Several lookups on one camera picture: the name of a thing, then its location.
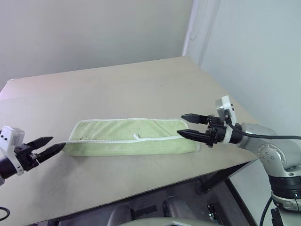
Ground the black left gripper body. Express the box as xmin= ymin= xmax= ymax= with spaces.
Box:
xmin=14 ymin=144 xmax=40 ymax=172

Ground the grey robot torso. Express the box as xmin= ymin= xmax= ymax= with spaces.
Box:
xmin=108 ymin=195 xmax=236 ymax=226

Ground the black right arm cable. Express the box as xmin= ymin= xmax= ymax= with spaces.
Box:
xmin=225 ymin=121 xmax=301 ymax=226

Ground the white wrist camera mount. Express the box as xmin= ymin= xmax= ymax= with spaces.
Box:
xmin=214 ymin=95 xmax=237 ymax=143
xmin=0 ymin=126 xmax=25 ymax=176

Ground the light green towel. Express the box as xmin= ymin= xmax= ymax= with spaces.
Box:
xmin=64 ymin=119 xmax=201 ymax=157

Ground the white wall cable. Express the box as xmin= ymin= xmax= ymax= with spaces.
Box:
xmin=189 ymin=0 xmax=222 ymax=67

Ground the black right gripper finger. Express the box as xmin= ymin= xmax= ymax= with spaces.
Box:
xmin=176 ymin=129 xmax=209 ymax=144
xmin=180 ymin=113 xmax=209 ymax=125

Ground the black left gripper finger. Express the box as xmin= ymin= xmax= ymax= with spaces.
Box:
xmin=36 ymin=142 xmax=66 ymax=164
xmin=27 ymin=136 xmax=54 ymax=151

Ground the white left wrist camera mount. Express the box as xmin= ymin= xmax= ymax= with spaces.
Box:
xmin=0 ymin=126 xmax=25 ymax=176

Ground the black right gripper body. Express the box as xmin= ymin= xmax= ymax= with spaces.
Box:
xmin=204 ymin=114 xmax=228 ymax=148

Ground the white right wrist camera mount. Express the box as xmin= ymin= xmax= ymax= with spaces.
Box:
xmin=214 ymin=95 xmax=237 ymax=143

